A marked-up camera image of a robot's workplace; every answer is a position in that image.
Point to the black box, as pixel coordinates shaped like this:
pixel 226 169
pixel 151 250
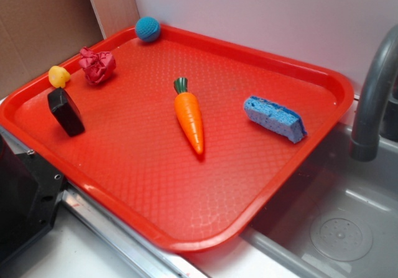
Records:
pixel 65 111

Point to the red plastic tray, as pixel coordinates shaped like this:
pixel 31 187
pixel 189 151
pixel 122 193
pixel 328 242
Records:
pixel 134 158

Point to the orange toy carrot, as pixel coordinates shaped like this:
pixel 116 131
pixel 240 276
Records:
pixel 188 113

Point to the blue sponge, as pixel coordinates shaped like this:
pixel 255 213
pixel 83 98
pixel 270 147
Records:
pixel 276 118

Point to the blue knitted ball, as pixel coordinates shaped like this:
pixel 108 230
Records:
pixel 147 29

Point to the yellow rubber duck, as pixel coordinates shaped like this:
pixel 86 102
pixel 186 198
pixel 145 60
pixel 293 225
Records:
pixel 58 76

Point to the grey sink faucet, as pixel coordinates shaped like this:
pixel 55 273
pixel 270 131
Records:
pixel 376 114

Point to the grey toy sink basin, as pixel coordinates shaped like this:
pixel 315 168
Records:
pixel 335 216

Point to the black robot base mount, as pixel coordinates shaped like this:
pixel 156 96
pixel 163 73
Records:
pixel 31 189

